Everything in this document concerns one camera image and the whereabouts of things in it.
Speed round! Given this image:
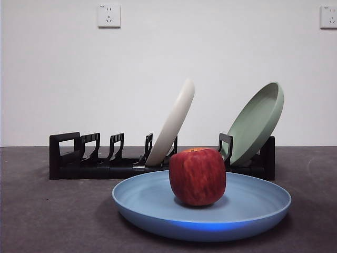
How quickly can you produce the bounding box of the red apple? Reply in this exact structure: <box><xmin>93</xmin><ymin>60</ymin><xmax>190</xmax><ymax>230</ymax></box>
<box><xmin>168</xmin><ymin>147</ymin><xmax>227</xmax><ymax>207</ymax></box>

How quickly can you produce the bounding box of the blue plate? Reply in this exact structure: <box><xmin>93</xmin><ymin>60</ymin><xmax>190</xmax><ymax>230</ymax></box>
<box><xmin>111</xmin><ymin>170</ymin><xmax>292</xmax><ymax>242</ymax></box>

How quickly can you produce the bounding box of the cream white plate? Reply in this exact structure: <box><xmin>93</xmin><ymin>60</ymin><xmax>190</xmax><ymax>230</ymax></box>
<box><xmin>145</xmin><ymin>77</ymin><xmax>196</xmax><ymax>167</ymax></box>

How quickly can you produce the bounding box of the pale green plate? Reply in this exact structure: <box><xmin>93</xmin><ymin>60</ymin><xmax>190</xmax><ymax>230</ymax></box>
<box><xmin>220</xmin><ymin>81</ymin><xmax>285</xmax><ymax>167</ymax></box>

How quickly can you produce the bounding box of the black plate rack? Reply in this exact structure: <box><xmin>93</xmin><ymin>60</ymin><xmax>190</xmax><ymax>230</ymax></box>
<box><xmin>49</xmin><ymin>131</ymin><xmax>276</xmax><ymax>181</ymax></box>

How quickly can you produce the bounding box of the white wall socket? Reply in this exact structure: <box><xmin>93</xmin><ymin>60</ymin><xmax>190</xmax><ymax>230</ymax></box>
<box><xmin>320</xmin><ymin>5</ymin><xmax>337</xmax><ymax>30</ymax></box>
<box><xmin>97</xmin><ymin>4</ymin><xmax>122</xmax><ymax>29</ymax></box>

